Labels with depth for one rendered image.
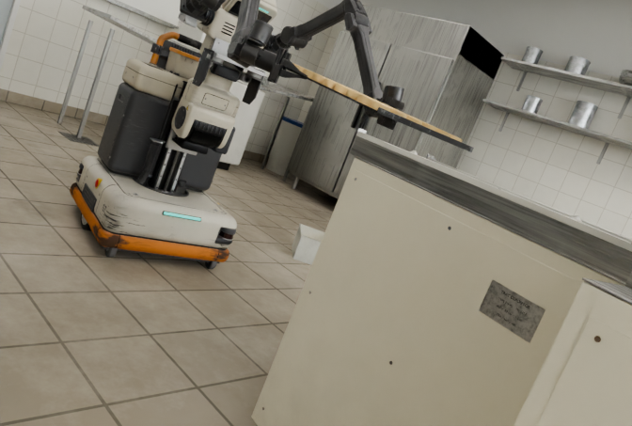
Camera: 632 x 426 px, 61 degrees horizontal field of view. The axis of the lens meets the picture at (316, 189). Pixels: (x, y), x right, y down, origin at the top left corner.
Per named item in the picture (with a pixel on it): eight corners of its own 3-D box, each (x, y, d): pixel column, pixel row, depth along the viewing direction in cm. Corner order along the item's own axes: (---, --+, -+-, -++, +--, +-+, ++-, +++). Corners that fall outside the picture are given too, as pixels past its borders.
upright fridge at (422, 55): (423, 244, 559) (504, 55, 529) (375, 238, 490) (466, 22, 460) (329, 194, 647) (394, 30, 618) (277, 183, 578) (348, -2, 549)
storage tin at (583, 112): (589, 133, 468) (600, 109, 465) (584, 128, 455) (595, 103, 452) (569, 127, 479) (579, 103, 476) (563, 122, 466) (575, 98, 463)
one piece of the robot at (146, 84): (86, 177, 269) (138, 16, 256) (184, 197, 303) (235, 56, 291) (102, 200, 243) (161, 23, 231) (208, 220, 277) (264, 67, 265)
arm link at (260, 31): (248, 67, 168) (226, 53, 163) (263, 33, 168) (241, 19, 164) (265, 67, 158) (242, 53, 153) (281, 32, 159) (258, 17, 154)
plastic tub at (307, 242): (291, 244, 359) (299, 223, 357) (321, 255, 362) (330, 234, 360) (292, 259, 330) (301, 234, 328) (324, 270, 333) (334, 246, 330)
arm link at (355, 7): (369, -5, 214) (352, -12, 207) (371, 27, 212) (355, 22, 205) (296, 34, 246) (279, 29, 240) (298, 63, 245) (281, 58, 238)
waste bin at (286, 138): (311, 183, 668) (330, 134, 659) (281, 178, 627) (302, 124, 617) (283, 169, 702) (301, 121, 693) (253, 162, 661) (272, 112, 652)
